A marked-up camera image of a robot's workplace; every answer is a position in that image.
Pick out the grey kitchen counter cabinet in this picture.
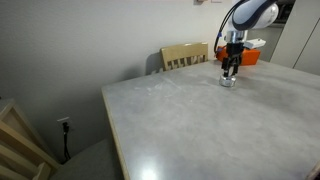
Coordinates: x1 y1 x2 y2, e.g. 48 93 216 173
245 21 287 63

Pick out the light wooden chair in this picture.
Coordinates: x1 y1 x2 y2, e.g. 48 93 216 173
160 42 210 72

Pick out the wooden slatted chair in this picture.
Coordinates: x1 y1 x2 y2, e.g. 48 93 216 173
0 98 62 180

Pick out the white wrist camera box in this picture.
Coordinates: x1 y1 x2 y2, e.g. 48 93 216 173
244 37 267 51

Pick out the white wall outlet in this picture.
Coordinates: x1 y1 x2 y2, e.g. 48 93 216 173
56 116 72 125

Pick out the silver round container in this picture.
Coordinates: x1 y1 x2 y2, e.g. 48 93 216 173
218 79 237 88

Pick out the orange box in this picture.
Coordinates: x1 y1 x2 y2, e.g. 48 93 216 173
215 45 261 67

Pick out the black plug and cable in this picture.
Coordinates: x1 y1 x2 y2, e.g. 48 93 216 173
61 121 72 162

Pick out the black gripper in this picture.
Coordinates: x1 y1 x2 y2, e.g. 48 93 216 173
221 41 245 79

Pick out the black microwave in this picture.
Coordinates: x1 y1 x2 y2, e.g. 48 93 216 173
275 1 296 22

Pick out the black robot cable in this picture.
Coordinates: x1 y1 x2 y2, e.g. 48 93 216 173
213 0 246 55

